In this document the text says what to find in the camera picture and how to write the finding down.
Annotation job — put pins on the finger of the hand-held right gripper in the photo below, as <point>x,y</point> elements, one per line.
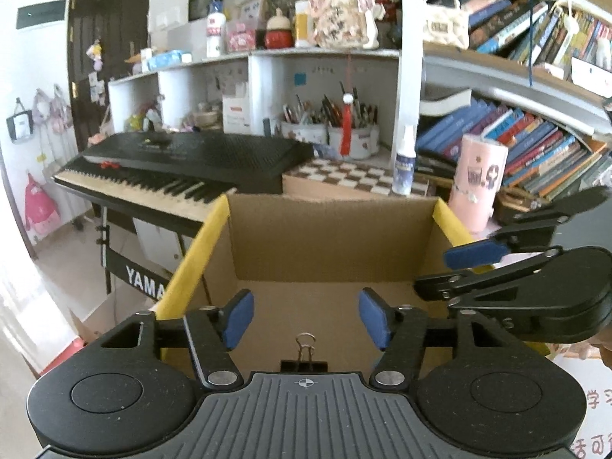
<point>459,284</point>
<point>473,254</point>

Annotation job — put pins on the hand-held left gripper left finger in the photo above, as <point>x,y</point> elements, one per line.
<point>239,318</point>

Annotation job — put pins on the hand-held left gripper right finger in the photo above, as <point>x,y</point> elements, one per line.
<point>373,318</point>

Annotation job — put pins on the black binder clip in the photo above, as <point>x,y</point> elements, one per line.
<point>303,365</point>

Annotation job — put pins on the yellow-edged cardboard box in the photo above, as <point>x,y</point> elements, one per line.
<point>325,239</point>

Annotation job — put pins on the dark brown case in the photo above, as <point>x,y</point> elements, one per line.
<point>516,205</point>

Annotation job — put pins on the pink tumbler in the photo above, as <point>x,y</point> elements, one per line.
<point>475,181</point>

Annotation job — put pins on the black keyboard stand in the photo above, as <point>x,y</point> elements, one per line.
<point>143,277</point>

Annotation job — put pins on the white cabinet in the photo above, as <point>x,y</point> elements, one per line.
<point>160,244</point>

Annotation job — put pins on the white spray bottle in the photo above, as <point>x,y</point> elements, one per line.
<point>404,167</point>

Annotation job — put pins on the white paper with red writing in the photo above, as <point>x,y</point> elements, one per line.
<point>595,406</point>

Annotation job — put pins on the long row of leaning books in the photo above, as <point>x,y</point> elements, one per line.
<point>526,148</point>

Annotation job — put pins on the brown cardboard carton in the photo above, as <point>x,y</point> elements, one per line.
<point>110,315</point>

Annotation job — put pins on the checkered board box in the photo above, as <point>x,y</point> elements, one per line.
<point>344,177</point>

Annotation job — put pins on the thick black book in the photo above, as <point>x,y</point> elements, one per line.
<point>444,103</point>

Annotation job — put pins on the large white pen holder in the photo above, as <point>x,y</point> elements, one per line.
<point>363,143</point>

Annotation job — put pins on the black electronic keyboard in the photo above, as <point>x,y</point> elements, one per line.
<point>205,153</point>

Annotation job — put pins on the red tassel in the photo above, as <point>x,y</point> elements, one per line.
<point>346,129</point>

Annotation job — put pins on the wooden bookshelf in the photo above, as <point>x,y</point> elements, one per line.
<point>502,74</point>

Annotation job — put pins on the small white pen holder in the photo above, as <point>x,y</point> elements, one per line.
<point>303,133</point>

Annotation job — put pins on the white box with red label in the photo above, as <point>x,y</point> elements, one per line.
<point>236,117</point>

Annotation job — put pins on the pink backpack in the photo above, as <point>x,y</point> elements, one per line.
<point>40,208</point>

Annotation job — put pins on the white pearl handbag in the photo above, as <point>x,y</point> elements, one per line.
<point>444,24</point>

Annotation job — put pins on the short row of shelf books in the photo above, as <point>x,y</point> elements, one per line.
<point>516,19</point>

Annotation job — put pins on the white cubby shelf unit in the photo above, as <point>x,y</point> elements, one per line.
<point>267,71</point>

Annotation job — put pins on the blue tissue pack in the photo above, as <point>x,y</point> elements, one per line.
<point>167,60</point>

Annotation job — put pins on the pink floral cat ornament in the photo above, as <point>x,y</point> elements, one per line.
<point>342,14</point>

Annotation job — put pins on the hanging pink bags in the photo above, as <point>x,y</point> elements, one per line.
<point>55,112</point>

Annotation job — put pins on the pink gift box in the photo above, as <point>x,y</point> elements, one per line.
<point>240,38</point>

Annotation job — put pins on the white appliance box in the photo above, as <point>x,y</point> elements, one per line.
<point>186,40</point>

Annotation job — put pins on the white bottle with blue cap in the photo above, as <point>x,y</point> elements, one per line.
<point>215,33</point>

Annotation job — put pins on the yellow and white bottle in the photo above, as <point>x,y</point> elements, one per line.
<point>302,24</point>

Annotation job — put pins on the red and white doll jar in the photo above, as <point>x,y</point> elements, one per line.
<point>278,33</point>

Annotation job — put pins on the white and black tote bag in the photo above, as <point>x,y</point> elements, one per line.
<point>20,124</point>

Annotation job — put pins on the door hanging charm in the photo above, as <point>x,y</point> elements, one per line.
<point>95,55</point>

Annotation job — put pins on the dark wooden door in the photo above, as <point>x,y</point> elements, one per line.
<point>110,19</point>

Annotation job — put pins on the white wall switch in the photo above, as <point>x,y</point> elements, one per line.
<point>167,19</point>

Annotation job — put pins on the white picture frame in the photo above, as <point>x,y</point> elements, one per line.
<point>251,9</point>

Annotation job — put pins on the black picture frame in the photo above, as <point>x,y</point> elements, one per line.
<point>203,7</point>

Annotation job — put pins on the dark green wall panel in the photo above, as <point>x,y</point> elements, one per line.
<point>40,14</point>

